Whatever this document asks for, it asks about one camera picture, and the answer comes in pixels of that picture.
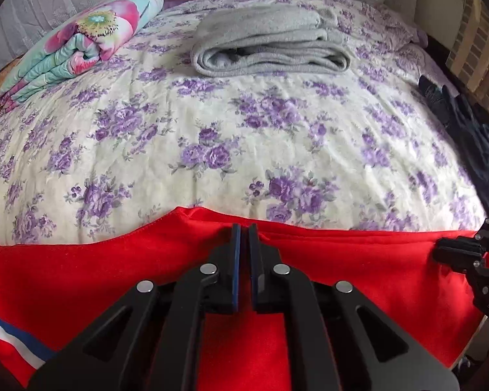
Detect red pants with striped sides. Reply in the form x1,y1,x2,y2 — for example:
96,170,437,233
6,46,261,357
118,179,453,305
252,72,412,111
0,208,489,390

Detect dark navy garment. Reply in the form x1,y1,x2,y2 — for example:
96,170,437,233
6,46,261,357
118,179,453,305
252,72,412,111
419,75,489,216

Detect checkered beige cloth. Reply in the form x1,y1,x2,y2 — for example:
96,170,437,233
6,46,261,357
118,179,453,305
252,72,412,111
447,0,489,112

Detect purple floral bed quilt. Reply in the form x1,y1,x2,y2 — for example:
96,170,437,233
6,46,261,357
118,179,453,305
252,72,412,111
0,0,485,244

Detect folded teal floral blanket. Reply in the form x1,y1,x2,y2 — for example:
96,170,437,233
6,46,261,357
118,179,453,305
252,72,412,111
0,0,164,109

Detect folded grey garment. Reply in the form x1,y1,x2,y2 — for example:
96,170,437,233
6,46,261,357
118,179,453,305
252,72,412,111
191,5,350,78

